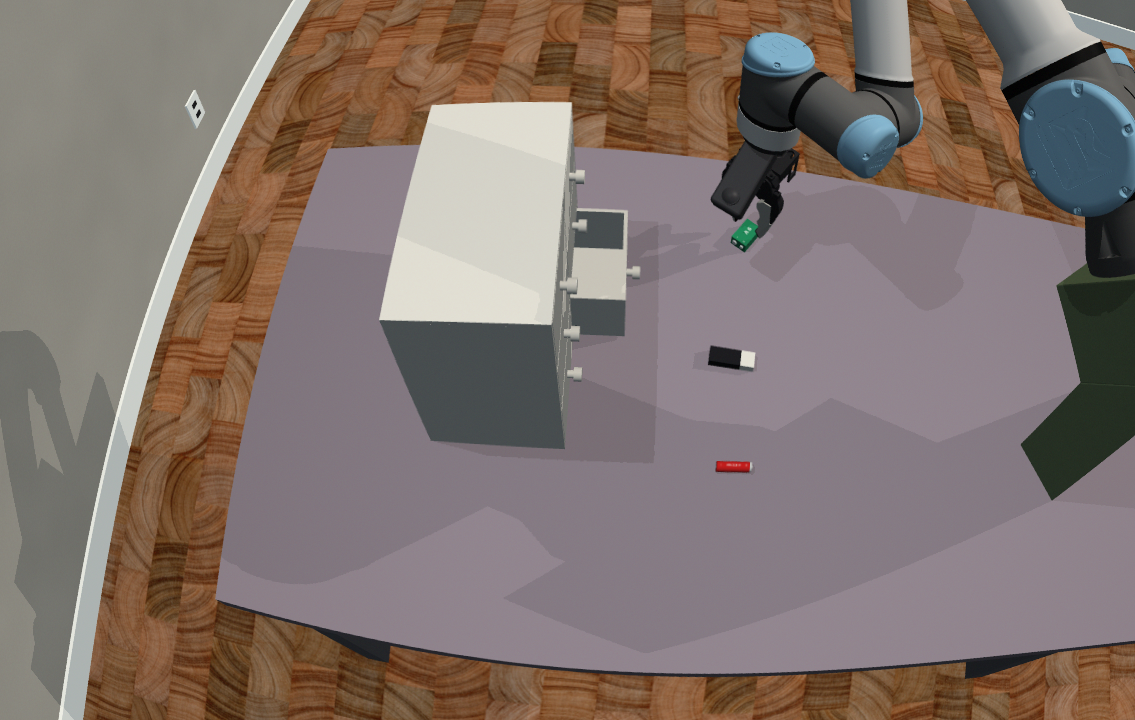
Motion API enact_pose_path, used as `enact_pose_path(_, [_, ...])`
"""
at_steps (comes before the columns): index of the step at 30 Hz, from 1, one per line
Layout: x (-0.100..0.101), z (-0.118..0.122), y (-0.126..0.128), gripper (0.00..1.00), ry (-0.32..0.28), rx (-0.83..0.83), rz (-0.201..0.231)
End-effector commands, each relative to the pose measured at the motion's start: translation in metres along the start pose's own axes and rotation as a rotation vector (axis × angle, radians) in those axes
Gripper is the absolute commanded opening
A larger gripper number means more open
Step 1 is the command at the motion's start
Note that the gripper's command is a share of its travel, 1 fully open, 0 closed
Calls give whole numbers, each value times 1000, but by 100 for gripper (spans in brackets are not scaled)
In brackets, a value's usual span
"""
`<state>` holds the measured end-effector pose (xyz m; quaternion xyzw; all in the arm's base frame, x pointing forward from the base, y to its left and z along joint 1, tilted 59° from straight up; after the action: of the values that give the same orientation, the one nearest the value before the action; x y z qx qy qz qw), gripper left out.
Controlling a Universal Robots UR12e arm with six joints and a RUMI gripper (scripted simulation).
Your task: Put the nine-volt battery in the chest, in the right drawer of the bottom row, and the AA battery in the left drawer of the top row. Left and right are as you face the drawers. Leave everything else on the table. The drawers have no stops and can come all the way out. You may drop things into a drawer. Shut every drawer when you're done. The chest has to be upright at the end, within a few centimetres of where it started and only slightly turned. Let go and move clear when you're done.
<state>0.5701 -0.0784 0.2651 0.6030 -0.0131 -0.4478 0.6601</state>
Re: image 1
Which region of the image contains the red aa battery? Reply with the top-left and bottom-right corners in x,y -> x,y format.
716,461 -> 753,474

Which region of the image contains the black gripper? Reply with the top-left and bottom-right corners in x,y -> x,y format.
743,137 -> 800,238

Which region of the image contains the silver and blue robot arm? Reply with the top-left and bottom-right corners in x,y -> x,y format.
711,0 -> 1135,278

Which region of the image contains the green nine-volt battery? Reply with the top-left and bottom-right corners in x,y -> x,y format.
731,219 -> 758,252

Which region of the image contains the white drawer with knob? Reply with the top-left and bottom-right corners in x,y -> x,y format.
563,112 -> 585,245
552,207 -> 578,365

